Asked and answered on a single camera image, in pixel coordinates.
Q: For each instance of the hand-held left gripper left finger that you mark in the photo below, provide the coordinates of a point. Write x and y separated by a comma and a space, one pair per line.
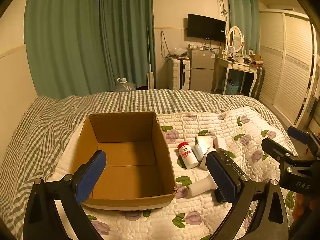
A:
90, 177

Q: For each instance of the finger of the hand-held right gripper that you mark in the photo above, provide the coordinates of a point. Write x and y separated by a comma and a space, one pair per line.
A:
276, 148
298, 133

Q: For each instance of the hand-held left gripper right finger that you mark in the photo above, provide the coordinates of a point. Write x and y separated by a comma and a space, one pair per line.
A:
220, 177

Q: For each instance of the black remote control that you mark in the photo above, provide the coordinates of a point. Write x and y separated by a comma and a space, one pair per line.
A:
230, 163

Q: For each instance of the small white tube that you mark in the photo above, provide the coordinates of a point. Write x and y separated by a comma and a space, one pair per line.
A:
203, 164

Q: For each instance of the white plastic bottle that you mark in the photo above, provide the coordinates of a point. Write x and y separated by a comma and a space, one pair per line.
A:
200, 186

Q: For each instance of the pale blue small case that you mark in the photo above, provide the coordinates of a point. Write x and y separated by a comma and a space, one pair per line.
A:
198, 153

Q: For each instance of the white small box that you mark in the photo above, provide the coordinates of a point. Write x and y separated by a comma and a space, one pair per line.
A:
220, 143

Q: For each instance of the square pink-rimmed tin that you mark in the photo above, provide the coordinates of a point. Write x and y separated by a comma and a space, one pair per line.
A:
205, 143

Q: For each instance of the white bottle with red cap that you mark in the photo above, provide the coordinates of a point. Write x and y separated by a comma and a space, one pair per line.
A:
188, 157

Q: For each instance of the brown cardboard box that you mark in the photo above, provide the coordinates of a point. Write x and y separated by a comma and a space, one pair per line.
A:
130, 155

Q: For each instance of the person's right hand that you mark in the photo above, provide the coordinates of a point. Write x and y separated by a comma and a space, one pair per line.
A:
303, 205

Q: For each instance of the grey checkered bedsheet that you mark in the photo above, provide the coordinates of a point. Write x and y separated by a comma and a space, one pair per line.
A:
45, 135

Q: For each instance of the dark suitcase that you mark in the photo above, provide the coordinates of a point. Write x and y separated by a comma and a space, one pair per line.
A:
258, 82

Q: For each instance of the white louvered wardrobe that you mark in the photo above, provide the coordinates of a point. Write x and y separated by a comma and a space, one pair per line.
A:
285, 67

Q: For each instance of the blue plastic basket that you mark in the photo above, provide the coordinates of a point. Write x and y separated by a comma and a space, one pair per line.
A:
232, 88

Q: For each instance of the white dressing table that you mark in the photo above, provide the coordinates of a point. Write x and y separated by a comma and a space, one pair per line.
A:
232, 66

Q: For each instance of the clear water jug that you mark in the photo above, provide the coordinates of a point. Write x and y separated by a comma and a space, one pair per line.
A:
123, 85

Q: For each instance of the silver fridge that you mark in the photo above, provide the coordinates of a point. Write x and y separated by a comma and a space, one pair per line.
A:
202, 70

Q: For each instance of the white suitcase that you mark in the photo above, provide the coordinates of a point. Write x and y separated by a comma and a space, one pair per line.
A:
178, 75

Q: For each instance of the white oval mirror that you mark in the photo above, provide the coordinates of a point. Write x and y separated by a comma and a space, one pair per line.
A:
235, 38

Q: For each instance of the white flat mop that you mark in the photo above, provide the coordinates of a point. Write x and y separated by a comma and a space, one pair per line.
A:
150, 80

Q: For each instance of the clear plastic bag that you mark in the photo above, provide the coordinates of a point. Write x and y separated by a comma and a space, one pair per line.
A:
179, 52

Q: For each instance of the narrow green curtain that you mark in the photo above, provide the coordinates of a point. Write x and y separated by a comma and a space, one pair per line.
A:
243, 12

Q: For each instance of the wide green curtain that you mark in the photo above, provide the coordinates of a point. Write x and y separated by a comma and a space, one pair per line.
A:
75, 42

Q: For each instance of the black wall television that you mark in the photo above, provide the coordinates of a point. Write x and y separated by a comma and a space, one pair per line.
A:
206, 27

